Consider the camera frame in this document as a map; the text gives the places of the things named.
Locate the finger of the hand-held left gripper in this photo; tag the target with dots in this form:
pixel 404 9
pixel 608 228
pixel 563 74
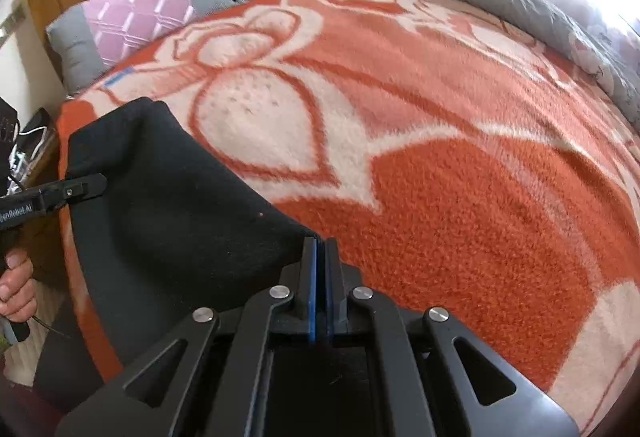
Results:
pixel 85 185

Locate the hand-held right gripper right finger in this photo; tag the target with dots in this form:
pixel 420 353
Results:
pixel 330 282

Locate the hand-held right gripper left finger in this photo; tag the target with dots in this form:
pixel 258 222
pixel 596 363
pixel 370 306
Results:
pixel 312 277

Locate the black pants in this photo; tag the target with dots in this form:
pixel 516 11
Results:
pixel 185 227

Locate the person's left hand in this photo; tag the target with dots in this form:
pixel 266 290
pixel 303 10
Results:
pixel 17 284

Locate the orange and white floral blanket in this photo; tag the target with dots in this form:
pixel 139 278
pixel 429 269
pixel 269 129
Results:
pixel 400 167

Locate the grey floral quilt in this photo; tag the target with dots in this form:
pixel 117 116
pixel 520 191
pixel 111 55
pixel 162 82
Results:
pixel 505 12

